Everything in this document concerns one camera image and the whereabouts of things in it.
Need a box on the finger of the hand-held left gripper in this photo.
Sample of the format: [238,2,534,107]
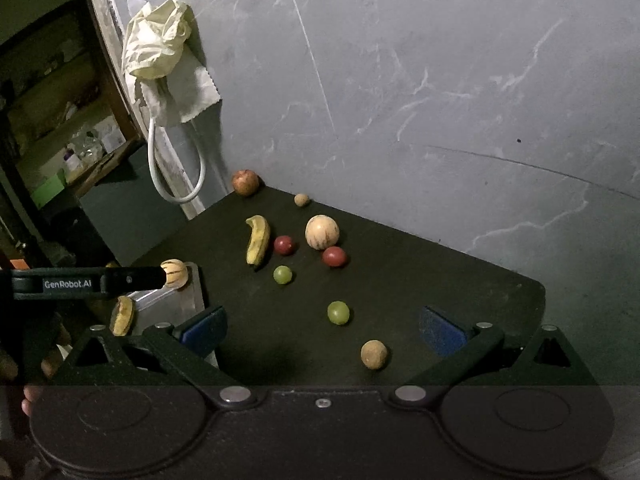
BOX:
[100,265,168,292]

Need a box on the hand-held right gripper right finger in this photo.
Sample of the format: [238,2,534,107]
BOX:
[387,305,598,408]

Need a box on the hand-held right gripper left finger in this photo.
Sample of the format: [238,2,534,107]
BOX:
[52,305,266,408]

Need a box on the dark-striped yellow melon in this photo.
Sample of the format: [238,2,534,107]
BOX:
[160,258,190,290]

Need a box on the brown-spotted short banana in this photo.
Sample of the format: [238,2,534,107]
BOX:
[111,296,136,337]

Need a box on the metal tray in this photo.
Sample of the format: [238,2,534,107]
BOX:
[107,261,221,366]

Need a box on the brown round fruit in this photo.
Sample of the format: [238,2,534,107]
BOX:
[361,340,388,370]

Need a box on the long yellow banana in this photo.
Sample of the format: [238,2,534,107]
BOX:
[245,215,272,268]

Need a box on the person's left hand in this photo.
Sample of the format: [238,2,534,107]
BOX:
[0,345,63,418]

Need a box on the grey-green cabinet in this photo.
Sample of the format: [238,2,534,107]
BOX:
[80,152,188,266]

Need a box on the green box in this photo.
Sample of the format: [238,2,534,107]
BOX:
[32,170,68,208]

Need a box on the red apple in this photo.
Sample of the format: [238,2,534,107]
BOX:
[231,169,260,197]

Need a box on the pale striped melon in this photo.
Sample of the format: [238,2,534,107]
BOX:
[305,214,341,251]

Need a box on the wooden shelf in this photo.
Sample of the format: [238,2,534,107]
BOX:
[0,0,146,211]

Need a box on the white towel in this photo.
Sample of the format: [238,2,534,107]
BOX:
[132,52,222,128]

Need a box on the pale yellow crumpled cloth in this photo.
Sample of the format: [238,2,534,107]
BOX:
[121,0,195,81]

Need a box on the white hose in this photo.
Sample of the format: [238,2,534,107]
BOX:
[147,77,207,204]

